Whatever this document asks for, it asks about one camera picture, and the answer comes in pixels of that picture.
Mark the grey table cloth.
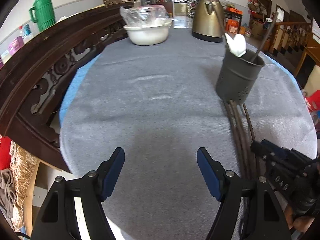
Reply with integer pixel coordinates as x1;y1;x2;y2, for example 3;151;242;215
59;27;318;240

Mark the white spoon left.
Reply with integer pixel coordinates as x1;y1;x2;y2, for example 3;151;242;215
225;33;241;56

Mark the dark wooden side table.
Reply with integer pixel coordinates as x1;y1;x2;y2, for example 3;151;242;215
225;7;243;34

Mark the dark carved wooden bench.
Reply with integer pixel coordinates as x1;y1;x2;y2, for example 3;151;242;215
1;2;133;171

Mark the white spoon right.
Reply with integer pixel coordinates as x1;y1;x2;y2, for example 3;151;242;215
232;34;247;57

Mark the person's right hand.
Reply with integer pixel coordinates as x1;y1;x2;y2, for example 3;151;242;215
284;204;314;233

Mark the gold electric kettle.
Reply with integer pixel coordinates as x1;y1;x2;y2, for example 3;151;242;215
192;0;225;43

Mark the dark grey utensil holder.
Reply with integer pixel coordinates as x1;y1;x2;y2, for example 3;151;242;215
215;49;265;105

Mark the white bowl with plastic bag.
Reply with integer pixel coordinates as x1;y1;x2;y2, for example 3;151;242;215
120;4;172;46

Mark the green thermos jug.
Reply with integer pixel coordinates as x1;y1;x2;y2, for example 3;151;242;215
29;0;56;32

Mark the dark wooden chopstick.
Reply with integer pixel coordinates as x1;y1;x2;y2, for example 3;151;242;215
242;103;260;177
250;12;278;63
228;100;252;179
237;106;255;179
208;0;229;50
224;103;247;178

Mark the blue table cloth underneath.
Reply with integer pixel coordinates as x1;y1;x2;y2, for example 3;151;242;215
59;54;100;124

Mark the white spoon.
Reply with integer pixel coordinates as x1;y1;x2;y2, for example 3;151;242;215
225;33;241;56
232;34;247;57

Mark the red bag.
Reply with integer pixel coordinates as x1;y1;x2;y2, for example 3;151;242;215
0;136;11;170

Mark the purple thermos bottle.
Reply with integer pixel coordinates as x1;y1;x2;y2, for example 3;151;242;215
8;36;24;55

